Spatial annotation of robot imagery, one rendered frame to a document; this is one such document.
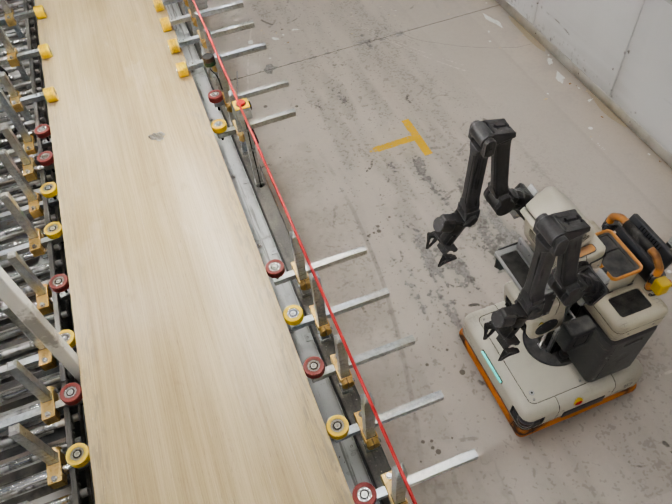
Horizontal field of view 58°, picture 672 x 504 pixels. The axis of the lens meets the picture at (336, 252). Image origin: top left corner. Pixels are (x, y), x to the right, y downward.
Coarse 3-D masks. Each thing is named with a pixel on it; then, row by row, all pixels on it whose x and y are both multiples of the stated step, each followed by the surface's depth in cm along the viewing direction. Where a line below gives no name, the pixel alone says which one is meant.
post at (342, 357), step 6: (336, 336) 208; (336, 342) 207; (342, 342) 208; (336, 348) 212; (342, 348) 211; (336, 354) 218; (342, 354) 214; (342, 360) 218; (342, 366) 221; (348, 366) 223; (342, 372) 225; (348, 372) 227
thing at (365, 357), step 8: (408, 336) 238; (392, 344) 237; (400, 344) 237; (408, 344) 237; (368, 352) 235; (376, 352) 235; (384, 352) 235; (392, 352) 238; (360, 360) 233; (368, 360) 235; (328, 368) 232; (328, 376) 233
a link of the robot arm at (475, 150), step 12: (492, 144) 191; (480, 156) 198; (468, 168) 206; (480, 168) 203; (468, 180) 209; (480, 180) 208; (468, 192) 213; (480, 192) 214; (468, 204) 217; (468, 216) 221
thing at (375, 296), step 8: (384, 288) 254; (368, 296) 252; (376, 296) 251; (384, 296) 253; (344, 304) 250; (352, 304) 250; (360, 304) 251; (328, 312) 248; (336, 312) 249; (344, 312) 251; (304, 320) 247; (312, 320) 246; (296, 328) 246
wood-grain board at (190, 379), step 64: (64, 0) 401; (128, 0) 395; (64, 64) 356; (128, 64) 351; (64, 128) 320; (128, 128) 316; (192, 128) 313; (64, 192) 290; (128, 192) 288; (192, 192) 285; (128, 256) 264; (192, 256) 261; (256, 256) 259; (128, 320) 243; (192, 320) 241; (256, 320) 239; (128, 384) 226; (192, 384) 224; (256, 384) 223; (128, 448) 211; (192, 448) 210; (256, 448) 208; (320, 448) 207
